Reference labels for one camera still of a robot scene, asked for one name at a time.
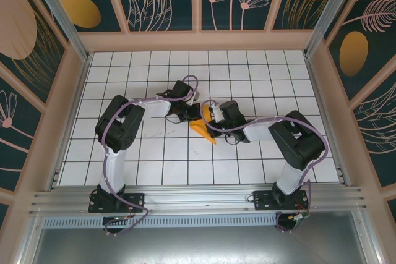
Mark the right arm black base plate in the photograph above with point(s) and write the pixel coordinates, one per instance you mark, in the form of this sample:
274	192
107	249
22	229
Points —
261	199

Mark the orange cloth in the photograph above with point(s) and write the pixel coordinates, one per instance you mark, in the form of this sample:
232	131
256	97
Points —
199	128

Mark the aluminium corner post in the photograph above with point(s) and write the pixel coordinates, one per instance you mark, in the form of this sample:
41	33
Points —
328	13
62	19

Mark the grey metal sheet panel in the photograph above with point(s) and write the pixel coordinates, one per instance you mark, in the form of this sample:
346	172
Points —
198	245

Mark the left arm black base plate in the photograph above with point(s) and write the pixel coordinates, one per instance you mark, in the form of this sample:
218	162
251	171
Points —
136	199

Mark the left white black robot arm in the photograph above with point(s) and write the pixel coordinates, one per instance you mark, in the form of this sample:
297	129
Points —
119	131

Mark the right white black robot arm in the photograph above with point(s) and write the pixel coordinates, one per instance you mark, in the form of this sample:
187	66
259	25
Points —
300	143

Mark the aluminium mounting rail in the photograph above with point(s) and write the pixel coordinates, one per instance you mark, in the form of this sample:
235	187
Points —
198	199

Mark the green circuit board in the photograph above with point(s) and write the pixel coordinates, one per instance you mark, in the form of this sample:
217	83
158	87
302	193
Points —
299	217

